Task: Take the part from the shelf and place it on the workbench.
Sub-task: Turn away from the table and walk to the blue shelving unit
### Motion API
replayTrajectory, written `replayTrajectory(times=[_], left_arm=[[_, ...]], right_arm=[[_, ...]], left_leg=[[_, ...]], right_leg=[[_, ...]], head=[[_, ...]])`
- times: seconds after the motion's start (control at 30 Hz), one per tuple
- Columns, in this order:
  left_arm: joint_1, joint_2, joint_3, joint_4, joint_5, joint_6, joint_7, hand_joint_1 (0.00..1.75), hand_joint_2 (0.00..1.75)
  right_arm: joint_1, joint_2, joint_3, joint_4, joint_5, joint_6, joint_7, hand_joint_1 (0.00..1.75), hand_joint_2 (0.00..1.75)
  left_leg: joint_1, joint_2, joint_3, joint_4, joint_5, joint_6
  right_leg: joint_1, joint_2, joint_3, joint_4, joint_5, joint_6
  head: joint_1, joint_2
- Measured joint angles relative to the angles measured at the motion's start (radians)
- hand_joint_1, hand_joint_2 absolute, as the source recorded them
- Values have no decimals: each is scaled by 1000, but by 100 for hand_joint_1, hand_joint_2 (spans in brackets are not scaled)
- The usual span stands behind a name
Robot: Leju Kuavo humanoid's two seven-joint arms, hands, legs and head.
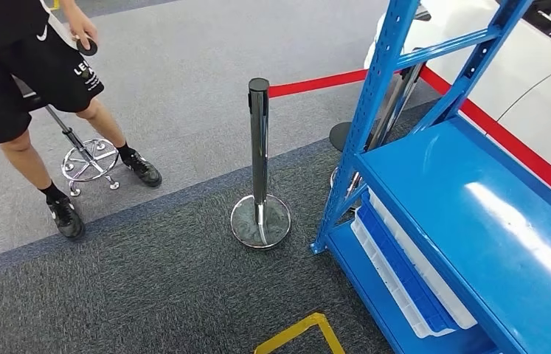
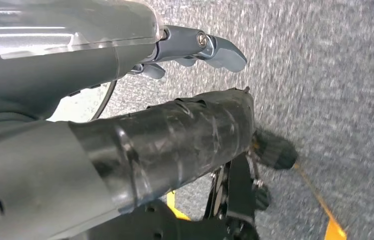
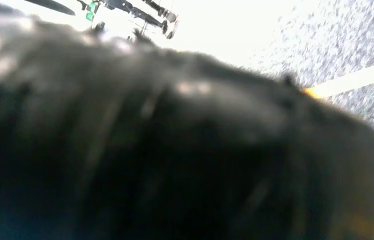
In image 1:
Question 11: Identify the person's hand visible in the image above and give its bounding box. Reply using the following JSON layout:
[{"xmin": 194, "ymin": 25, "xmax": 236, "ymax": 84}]
[{"xmin": 62, "ymin": 0, "xmax": 100, "ymax": 51}]

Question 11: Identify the black round puck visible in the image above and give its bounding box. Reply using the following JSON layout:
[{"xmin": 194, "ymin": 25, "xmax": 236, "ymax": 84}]
[{"xmin": 75, "ymin": 36, "xmax": 99, "ymax": 57}]

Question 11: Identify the blue metal shelf rack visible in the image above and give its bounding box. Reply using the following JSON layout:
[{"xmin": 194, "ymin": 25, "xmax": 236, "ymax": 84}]
[{"xmin": 310, "ymin": 0, "xmax": 551, "ymax": 354}]

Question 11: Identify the chrome stool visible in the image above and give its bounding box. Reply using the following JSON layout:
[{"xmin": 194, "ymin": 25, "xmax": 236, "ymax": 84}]
[{"xmin": 13, "ymin": 75, "xmax": 121, "ymax": 198}]

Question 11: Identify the chrome barrier stanchion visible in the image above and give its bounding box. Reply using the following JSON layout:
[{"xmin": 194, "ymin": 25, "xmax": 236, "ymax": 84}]
[
  {"xmin": 330, "ymin": 49, "xmax": 428, "ymax": 212},
  {"xmin": 229, "ymin": 77, "xmax": 292, "ymax": 250}
]

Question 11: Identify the red barrier belt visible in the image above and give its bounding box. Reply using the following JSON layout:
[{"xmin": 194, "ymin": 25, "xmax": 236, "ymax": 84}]
[
  {"xmin": 419, "ymin": 66, "xmax": 551, "ymax": 216},
  {"xmin": 267, "ymin": 68, "xmax": 370, "ymax": 100}
]

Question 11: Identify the yellow floor tape square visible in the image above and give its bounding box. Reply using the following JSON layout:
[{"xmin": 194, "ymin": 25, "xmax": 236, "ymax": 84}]
[{"xmin": 254, "ymin": 312, "xmax": 346, "ymax": 354}]

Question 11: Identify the white plastic crate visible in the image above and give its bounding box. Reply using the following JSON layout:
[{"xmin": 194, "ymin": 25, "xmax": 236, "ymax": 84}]
[
  {"xmin": 367, "ymin": 187, "xmax": 479, "ymax": 329},
  {"xmin": 350, "ymin": 215, "xmax": 457, "ymax": 339}
]

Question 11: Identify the white car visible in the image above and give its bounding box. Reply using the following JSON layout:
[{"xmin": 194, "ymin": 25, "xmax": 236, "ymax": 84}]
[{"xmin": 364, "ymin": 0, "xmax": 551, "ymax": 194}]

